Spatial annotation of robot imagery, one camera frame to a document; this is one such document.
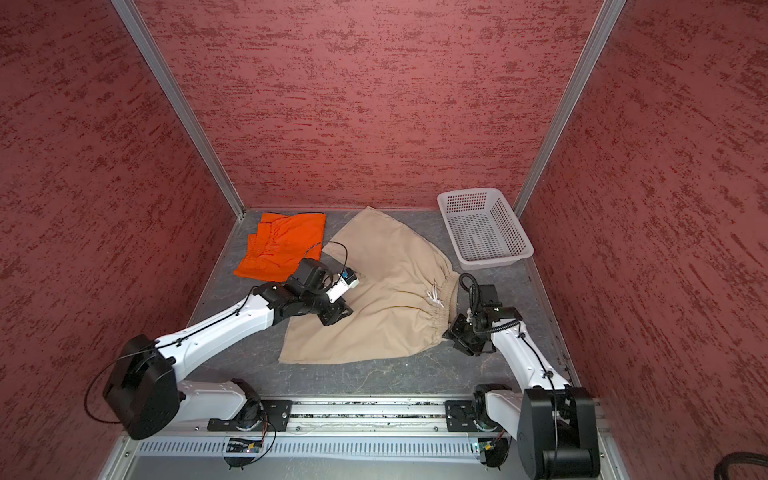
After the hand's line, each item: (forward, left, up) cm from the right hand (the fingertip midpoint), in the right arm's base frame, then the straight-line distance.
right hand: (445, 343), depth 82 cm
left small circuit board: (-22, +53, -6) cm, 57 cm away
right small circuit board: (-24, -7, -5) cm, 25 cm away
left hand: (+8, +29, +6) cm, 31 cm away
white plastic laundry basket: (+46, -22, -3) cm, 51 cm away
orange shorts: (+40, +56, -2) cm, 69 cm away
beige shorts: (+15, +11, -3) cm, 19 cm away
